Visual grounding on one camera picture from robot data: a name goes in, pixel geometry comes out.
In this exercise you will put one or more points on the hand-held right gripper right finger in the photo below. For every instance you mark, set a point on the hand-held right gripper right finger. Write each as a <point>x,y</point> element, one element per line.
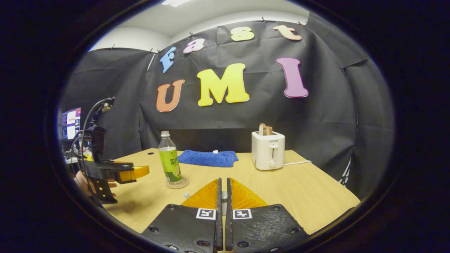
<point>260,228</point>

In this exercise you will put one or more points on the white toaster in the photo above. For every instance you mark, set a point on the white toaster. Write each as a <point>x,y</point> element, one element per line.
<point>268,151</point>

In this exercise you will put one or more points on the computer monitor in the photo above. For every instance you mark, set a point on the computer monitor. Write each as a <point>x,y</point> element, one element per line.
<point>72,123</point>

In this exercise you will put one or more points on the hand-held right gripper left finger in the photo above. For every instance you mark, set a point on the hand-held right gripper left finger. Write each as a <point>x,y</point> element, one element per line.
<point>190,228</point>

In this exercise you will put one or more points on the white ceramic teacup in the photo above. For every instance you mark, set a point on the white ceramic teacup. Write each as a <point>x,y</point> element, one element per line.
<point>186,195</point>

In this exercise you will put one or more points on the round wooden coaster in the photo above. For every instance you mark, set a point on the round wooden coaster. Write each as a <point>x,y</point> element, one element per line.
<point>184,183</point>

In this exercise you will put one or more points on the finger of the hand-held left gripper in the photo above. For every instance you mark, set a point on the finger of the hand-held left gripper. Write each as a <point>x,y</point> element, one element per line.
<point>128,176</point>
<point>119,163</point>

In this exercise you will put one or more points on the toast slice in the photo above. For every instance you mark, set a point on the toast slice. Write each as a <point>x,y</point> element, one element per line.
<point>265,129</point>

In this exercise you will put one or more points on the ceiling light panel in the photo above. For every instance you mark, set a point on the ceiling light panel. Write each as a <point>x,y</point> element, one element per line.
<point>175,2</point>

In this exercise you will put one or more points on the blue towel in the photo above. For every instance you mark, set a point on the blue towel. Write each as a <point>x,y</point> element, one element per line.
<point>207,159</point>

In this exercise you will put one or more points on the black backdrop cloth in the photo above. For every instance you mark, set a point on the black backdrop cloth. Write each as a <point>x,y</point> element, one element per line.
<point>316,123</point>

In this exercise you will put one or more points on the green label water bottle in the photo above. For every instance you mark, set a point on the green label water bottle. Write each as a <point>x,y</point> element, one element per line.
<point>170,165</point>

